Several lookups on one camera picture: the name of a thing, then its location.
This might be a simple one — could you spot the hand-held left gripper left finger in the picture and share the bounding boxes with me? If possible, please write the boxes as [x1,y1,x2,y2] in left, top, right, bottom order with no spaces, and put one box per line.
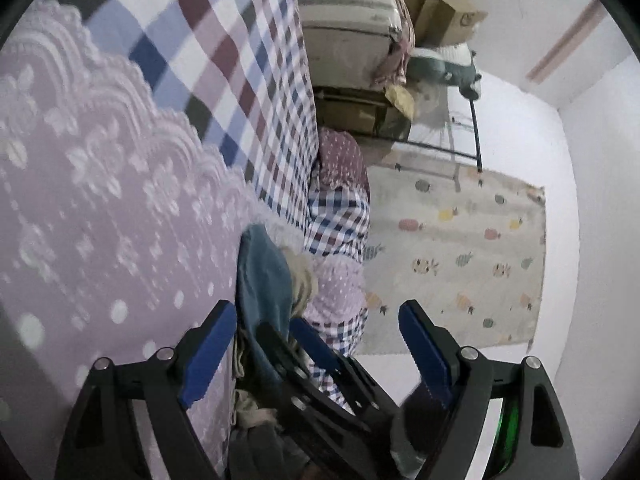
[52,299,238,480]

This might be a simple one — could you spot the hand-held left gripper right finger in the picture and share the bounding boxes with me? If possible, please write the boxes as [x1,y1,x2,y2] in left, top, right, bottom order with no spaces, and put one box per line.
[397,299,581,480]

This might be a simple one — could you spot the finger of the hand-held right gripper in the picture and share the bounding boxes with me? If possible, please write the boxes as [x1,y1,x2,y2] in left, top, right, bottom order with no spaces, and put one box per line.
[289,316,397,412]
[253,321,347,412]

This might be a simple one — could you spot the teal sweatshirt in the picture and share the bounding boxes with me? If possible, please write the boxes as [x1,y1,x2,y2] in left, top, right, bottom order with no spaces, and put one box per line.
[234,224,301,396]

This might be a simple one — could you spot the black clothes rack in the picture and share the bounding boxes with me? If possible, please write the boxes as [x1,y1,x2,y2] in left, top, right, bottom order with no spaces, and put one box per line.
[320,87,486,196]

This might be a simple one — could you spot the checked patchwork quilt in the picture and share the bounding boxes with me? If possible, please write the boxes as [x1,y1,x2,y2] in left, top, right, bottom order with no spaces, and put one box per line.
[300,127,373,406]

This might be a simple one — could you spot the checked bed sheet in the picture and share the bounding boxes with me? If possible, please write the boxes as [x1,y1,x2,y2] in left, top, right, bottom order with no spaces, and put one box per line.
[0,0,321,480]

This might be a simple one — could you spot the yellow bag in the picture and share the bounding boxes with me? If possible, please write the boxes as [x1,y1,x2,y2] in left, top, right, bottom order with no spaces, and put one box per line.
[382,82,418,121]

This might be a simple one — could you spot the green plush toy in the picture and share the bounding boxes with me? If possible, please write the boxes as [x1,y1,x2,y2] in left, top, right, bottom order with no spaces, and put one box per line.
[407,45,483,101]

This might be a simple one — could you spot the pink cloth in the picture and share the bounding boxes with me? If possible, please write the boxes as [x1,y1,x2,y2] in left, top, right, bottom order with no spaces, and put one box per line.
[370,0,416,88]

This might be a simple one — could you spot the white suitcase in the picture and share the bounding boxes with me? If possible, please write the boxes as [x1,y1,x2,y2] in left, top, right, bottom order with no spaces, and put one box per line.
[295,0,408,88]

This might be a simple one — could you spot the pineapple print wall mat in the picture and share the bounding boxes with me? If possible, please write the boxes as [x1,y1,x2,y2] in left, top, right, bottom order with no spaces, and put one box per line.
[357,162,548,358]

